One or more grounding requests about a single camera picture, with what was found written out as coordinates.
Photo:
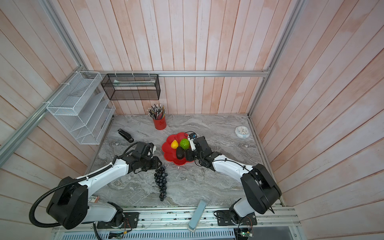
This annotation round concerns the yellow fake pear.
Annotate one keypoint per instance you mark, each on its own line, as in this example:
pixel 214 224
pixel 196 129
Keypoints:
pixel 174 144

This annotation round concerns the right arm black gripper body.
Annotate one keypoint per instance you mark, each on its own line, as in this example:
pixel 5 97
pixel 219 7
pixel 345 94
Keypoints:
pixel 193 155

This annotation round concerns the black stapler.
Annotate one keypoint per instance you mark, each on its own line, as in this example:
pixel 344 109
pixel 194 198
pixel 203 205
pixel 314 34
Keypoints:
pixel 126 135

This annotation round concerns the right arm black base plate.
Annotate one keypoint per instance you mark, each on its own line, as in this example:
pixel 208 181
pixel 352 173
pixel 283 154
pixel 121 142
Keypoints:
pixel 231 218

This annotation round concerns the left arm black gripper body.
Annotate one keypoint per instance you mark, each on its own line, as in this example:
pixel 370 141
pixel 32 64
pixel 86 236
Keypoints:
pixel 149 163

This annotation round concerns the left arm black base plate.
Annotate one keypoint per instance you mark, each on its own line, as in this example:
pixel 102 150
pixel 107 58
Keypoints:
pixel 121 219

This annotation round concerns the red metal pencil bucket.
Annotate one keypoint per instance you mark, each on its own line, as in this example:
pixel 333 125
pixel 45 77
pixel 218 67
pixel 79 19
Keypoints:
pixel 160 124

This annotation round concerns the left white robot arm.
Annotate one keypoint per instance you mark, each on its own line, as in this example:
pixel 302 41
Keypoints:
pixel 70 205

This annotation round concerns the dark fake avocado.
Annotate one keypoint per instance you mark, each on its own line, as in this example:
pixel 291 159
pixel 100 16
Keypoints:
pixel 180 153

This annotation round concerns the white round clock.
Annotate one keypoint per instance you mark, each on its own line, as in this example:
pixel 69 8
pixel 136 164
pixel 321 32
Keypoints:
pixel 242 132

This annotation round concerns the dark fake grape bunch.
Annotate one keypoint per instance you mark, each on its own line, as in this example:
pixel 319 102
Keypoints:
pixel 160 177

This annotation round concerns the grey blue rectangular bar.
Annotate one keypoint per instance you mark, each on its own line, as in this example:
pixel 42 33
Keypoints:
pixel 197 216

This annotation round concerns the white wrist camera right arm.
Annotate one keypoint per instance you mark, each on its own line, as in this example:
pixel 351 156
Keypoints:
pixel 191 136

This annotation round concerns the pack of coloured markers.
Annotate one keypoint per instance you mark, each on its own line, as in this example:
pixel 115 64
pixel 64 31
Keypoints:
pixel 93 199

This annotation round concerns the bundle of pencils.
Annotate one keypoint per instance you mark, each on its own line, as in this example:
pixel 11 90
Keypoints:
pixel 157 111

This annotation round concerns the black wire mesh basket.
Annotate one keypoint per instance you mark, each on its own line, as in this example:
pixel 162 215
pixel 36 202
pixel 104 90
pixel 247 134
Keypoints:
pixel 129 87

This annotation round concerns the aluminium frame rail front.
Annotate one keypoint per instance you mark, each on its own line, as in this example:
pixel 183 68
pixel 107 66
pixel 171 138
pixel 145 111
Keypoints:
pixel 282 223

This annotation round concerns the white wire mesh shelf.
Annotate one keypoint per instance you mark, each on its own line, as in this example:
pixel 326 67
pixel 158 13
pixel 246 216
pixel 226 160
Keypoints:
pixel 81 110

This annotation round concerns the green bumpy fake fruit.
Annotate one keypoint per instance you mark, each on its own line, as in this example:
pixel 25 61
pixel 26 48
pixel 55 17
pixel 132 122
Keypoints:
pixel 184 144

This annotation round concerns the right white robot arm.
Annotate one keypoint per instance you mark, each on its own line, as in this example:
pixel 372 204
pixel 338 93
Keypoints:
pixel 260 188

